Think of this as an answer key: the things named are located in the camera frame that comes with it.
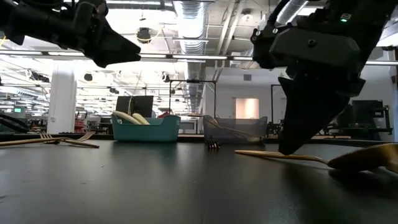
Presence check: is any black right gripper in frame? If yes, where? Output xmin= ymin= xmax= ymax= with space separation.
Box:
xmin=269 ymin=27 xmax=367 ymax=156

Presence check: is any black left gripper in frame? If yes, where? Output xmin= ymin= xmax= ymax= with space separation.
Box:
xmin=46 ymin=2 xmax=142 ymax=69

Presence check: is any cream-handled silver knife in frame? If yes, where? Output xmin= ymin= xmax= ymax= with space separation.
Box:
xmin=132 ymin=113 xmax=150 ymax=125
xmin=112 ymin=111 xmax=144 ymax=125

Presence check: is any gold fork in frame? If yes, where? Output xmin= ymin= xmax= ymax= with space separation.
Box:
xmin=0 ymin=133 xmax=68 ymax=147
xmin=63 ymin=131 xmax=97 ymax=142

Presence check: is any cream-handled dark fork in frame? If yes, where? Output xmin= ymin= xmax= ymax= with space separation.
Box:
xmin=206 ymin=138 xmax=221 ymax=151

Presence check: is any black hanging dome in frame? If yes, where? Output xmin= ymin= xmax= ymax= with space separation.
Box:
xmin=136 ymin=27 xmax=152 ymax=44

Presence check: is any black monitor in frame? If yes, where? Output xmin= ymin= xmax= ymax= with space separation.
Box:
xmin=114 ymin=95 xmax=155 ymax=118
xmin=351 ymin=99 xmax=385 ymax=128

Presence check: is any dark grey plastic bin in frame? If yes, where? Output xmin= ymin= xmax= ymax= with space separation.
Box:
xmin=202 ymin=114 xmax=269 ymax=144

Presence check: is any white pillar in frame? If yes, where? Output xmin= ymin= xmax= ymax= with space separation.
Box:
xmin=46 ymin=63 xmax=78 ymax=134

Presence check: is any red cart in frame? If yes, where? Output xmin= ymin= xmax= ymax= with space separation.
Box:
xmin=74 ymin=111 xmax=88 ymax=134

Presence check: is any long ceiling light bar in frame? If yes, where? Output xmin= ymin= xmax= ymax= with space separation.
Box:
xmin=0 ymin=50 xmax=398 ymax=67

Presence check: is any teal plastic bin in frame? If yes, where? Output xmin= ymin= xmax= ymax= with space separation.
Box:
xmin=111 ymin=113 xmax=182 ymax=143

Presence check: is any grey box appliance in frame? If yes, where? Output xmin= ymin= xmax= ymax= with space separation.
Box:
xmin=179 ymin=119 xmax=205 ymax=134

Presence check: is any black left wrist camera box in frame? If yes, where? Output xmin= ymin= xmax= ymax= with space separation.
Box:
xmin=73 ymin=0 xmax=109 ymax=34

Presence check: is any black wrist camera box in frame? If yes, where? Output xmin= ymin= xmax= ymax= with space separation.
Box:
xmin=250 ymin=23 xmax=282 ymax=70
xmin=73 ymin=0 xmax=109 ymax=34

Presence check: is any black metal frame stand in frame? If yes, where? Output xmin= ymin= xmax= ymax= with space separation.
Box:
xmin=271 ymin=83 xmax=289 ymax=125
xmin=169 ymin=79 xmax=218 ymax=118

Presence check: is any lit wall window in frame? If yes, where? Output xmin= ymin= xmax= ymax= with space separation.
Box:
xmin=235 ymin=98 xmax=260 ymax=119

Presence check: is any silver ribbed air duct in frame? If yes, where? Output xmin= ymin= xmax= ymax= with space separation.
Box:
xmin=172 ymin=0 xmax=208 ymax=113

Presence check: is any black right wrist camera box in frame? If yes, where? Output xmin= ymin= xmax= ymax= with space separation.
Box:
xmin=250 ymin=23 xmax=282 ymax=70

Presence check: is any black curved cable bundle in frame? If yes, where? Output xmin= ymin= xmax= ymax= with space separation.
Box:
xmin=0 ymin=112 xmax=30 ymax=134

